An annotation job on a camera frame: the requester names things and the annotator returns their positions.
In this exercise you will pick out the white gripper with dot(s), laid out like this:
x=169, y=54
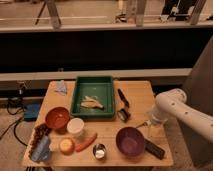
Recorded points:
x=154, y=130

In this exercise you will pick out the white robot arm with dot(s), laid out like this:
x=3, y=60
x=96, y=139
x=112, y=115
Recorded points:
x=173, y=102

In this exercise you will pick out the small steel cup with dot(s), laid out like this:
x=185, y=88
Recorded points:
x=99, y=151

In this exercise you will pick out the white paper cup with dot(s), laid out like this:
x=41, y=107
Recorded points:
x=75, y=127

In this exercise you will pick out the black rectangular block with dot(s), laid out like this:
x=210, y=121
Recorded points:
x=154, y=149

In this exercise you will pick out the wooden table board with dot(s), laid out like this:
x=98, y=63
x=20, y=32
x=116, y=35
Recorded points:
x=140, y=97

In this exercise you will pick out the purple bowl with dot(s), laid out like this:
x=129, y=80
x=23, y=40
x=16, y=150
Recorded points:
x=130, y=142

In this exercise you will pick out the green plastic tray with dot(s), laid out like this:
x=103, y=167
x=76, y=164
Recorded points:
x=100, y=88

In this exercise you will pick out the banana peel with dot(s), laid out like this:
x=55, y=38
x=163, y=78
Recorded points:
x=89, y=102

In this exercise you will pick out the orange carrot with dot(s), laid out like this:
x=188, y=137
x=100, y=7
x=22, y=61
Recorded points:
x=80, y=147

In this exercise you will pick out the yellow round fruit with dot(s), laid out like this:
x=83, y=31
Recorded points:
x=66, y=146

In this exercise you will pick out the red bowl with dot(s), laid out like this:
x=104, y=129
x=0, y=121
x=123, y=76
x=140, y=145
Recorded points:
x=57, y=118

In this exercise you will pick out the crumpled light blue cloth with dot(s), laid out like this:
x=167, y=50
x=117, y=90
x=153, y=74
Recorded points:
x=61, y=87

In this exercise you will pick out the dark red grape bunch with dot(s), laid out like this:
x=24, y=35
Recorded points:
x=39, y=132

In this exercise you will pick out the blue cloth toy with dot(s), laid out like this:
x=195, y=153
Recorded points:
x=42, y=151

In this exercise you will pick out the blue box on floor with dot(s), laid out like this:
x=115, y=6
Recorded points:
x=31, y=112

